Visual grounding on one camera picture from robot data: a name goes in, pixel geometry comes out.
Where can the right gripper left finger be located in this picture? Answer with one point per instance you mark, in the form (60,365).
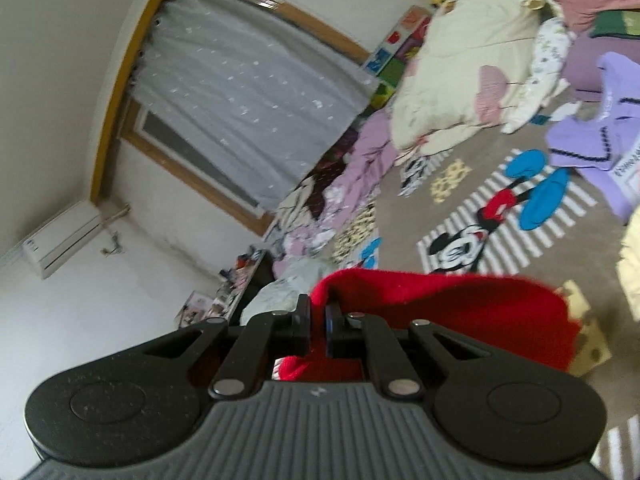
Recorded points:
(266,338)

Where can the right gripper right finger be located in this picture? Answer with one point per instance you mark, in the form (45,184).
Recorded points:
(368,339)

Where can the red knit sweater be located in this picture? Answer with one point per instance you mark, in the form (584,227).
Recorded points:
(512,314)

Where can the grey green crumpled garment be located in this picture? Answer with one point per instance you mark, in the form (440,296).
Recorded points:
(298,278)

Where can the cluttered side shelf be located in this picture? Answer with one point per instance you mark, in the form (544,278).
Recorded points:
(239,287)

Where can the striped beige folded cloth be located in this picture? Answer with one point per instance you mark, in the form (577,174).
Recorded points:
(301,208)

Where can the lilac crumpled bedsheet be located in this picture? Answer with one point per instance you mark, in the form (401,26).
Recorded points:
(373,154)

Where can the brown Mickey Mouse blanket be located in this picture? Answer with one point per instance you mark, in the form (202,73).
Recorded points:
(496,205)

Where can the white air conditioner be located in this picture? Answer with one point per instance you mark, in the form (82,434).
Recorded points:
(56,241)

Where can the grey starry curtain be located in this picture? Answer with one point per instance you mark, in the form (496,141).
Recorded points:
(258,98)

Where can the colourful picture board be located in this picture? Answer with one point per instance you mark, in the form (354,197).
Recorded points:
(388,62)

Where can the yellow ruffled garment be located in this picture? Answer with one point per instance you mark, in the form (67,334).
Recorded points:
(628,267)

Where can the purple knit garment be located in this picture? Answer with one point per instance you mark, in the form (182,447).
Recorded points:
(604,150)

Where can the cream quilted duvet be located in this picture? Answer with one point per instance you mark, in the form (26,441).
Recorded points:
(483,63)

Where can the wooden window frame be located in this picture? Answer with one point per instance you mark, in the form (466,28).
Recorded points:
(126,117)

